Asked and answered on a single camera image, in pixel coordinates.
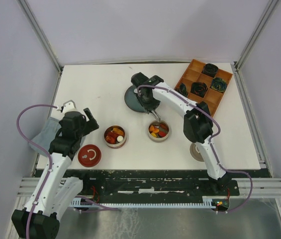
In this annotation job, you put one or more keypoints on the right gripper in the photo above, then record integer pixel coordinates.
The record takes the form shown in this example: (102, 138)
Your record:
(154, 104)

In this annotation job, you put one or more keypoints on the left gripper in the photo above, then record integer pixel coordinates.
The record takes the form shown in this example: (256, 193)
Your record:
(90, 125)

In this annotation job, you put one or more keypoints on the metal tongs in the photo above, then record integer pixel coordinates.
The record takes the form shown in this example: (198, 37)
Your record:
(156, 115)

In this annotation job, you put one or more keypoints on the blue ceramic food plate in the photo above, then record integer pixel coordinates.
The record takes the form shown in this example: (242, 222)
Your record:
(132, 101)

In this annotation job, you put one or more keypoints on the red pepper piece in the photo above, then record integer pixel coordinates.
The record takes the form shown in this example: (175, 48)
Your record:
(111, 137)

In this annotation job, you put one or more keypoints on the fried chicken piece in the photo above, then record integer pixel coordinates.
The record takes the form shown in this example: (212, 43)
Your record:
(118, 131)

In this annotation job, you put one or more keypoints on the red steel lunch bowl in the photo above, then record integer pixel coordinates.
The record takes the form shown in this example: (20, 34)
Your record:
(118, 144)

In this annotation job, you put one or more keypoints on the beige lunch box bowl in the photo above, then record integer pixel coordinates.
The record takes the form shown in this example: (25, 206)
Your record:
(162, 126)

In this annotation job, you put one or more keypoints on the white rice ball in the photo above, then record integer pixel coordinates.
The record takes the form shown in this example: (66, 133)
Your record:
(120, 138)

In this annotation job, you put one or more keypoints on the red black sushi piece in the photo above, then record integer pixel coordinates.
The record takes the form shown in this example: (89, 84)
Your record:
(162, 134)

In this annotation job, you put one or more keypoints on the wooden compartment tray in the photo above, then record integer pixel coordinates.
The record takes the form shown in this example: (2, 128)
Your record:
(204, 82)

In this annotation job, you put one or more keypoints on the beige lunch box lid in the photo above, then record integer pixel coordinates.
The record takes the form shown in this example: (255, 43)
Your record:
(195, 153)

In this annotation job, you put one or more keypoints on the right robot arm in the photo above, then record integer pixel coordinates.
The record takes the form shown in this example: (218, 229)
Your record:
(198, 122)

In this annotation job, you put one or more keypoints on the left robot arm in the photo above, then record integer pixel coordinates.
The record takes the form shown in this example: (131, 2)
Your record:
(41, 214)

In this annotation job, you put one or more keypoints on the red lunch box lid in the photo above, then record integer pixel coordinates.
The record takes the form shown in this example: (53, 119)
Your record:
(89, 155)

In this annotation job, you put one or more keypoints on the blue rolled napkin left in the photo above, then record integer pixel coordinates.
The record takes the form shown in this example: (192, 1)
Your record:
(183, 90)

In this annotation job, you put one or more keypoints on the orange black rolled napkin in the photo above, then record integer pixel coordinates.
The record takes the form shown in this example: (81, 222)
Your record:
(199, 89)

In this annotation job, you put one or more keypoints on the light blue cloth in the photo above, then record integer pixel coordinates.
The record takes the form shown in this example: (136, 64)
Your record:
(47, 135)

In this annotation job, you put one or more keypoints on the dark rolled napkin top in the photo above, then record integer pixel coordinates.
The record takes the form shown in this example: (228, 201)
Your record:
(210, 70)

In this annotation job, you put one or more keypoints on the green rolled napkin right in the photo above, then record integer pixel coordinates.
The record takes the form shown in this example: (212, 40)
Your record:
(218, 84)

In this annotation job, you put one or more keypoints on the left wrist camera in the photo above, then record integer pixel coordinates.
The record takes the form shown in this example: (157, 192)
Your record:
(69, 106)

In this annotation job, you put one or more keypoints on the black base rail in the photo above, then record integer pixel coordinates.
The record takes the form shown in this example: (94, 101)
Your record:
(120, 185)

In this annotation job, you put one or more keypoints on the left aluminium frame post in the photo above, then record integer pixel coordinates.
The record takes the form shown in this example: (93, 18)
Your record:
(25, 7)

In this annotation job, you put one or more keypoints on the aluminium frame post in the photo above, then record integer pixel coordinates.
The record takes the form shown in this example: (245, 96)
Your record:
(259, 28)
(25, 7)

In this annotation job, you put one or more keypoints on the right aluminium frame post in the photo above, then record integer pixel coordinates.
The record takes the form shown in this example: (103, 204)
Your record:
(259, 28)

